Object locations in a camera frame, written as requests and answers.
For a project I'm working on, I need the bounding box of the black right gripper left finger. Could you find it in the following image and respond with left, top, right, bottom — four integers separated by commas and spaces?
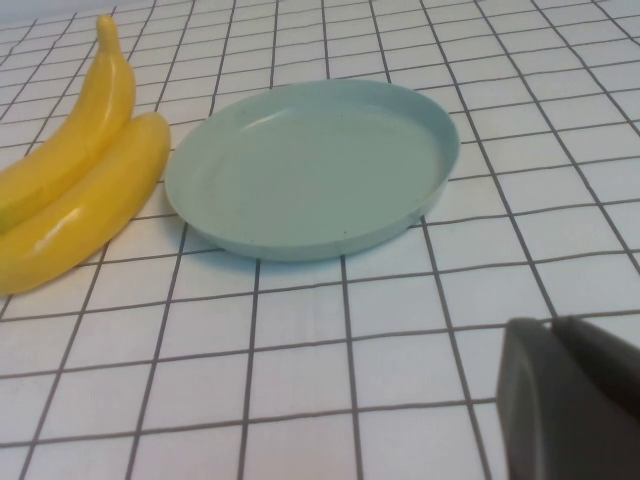
494, 316, 640, 480

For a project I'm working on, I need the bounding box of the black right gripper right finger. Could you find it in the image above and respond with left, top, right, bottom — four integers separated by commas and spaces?
552, 314, 640, 416

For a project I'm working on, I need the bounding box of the yellow plastic banana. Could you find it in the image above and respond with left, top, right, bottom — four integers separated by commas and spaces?
0, 112, 172, 296
0, 13, 138, 234

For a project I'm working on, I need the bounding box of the white black-gridded tablecloth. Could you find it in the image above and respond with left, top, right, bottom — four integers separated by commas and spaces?
0, 0, 640, 480

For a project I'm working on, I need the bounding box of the pale blue-green plastic plate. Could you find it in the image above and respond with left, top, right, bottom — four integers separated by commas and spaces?
164, 79, 461, 262

